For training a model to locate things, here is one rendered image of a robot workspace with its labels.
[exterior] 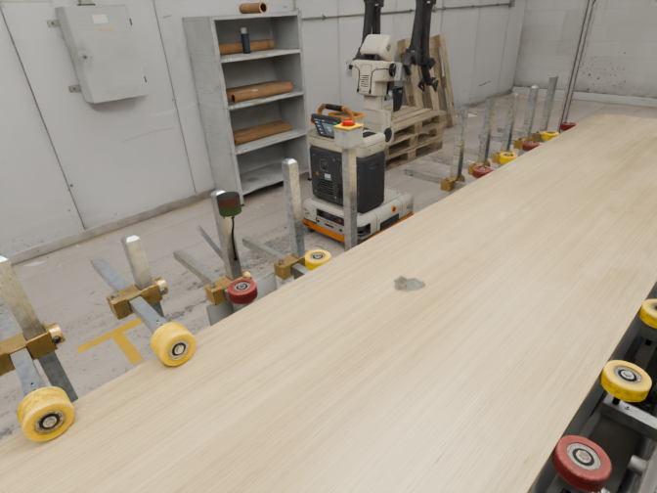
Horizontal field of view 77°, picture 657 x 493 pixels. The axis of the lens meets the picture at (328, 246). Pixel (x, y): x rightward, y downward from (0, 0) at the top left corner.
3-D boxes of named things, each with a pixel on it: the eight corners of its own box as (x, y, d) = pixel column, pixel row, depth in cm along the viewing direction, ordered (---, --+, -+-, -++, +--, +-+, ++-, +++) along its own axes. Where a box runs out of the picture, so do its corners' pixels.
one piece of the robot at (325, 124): (353, 150, 277) (342, 120, 261) (317, 141, 299) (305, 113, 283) (364, 139, 281) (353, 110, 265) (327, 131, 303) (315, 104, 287)
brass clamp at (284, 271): (273, 274, 142) (272, 261, 139) (303, 258, 150) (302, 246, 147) (284, 281, 138) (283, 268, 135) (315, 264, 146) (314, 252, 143)
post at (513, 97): (495, 180, 239) (509, 93, 216) (498, 179, 241) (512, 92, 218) (501, 182, 237) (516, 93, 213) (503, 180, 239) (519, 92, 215)
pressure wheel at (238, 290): (228, 317, 121) (221, 285, 115) (250, 304, 125) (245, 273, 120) (243, 330, 116) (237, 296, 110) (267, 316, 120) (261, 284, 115)
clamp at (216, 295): (206, 299, 125) (203, 285, 122) (244, 280, 133) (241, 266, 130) (216, 307, 121) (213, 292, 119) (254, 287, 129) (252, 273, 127)
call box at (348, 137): (333, 148, 143) (332, 125, 139) (348, 143, 147) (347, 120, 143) (349, 152, 138) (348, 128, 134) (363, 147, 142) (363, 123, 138)
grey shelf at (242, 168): (215, 195, 414) (181, 17, 338) (285, 170, 467) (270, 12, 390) (240, 206, 386) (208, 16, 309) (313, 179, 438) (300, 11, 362)
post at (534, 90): (515, 169, 254) (530, 86, 230) (517, 167, 256) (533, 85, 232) (521, 170, 252) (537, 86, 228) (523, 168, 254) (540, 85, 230)
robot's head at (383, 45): (380, 52, 276) (390, 32, 276) (357, 51, 289) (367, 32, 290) (390, 66, 287) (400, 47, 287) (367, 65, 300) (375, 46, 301)
